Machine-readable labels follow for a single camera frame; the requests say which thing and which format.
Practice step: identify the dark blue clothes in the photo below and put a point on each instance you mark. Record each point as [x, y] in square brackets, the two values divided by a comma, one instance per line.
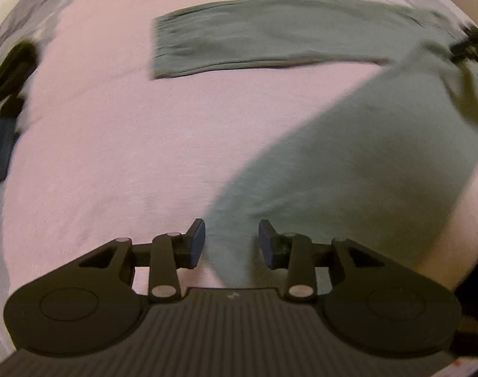
[1, 149]

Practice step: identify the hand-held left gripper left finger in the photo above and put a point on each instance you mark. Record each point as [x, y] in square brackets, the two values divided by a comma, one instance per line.
[196, 243]

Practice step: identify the pink bed sheet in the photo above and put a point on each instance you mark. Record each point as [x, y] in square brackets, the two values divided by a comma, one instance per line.
[105, 125]

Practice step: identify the green pants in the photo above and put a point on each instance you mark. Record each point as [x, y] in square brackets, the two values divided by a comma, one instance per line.
[360, 157]

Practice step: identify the black bag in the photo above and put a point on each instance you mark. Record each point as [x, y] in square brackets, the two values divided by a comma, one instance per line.
[9, 78]

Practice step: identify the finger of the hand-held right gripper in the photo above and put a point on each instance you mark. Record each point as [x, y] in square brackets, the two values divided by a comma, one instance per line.
[468, 47]

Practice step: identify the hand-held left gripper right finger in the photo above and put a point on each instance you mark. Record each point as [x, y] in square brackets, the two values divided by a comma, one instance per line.
[267, 243]

